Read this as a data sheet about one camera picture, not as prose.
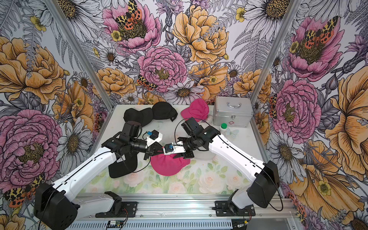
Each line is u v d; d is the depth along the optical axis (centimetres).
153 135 60
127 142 61
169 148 59
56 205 38
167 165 73
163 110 112
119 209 69
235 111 102
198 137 54
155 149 65
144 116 111
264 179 40
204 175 87
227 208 68
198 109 116
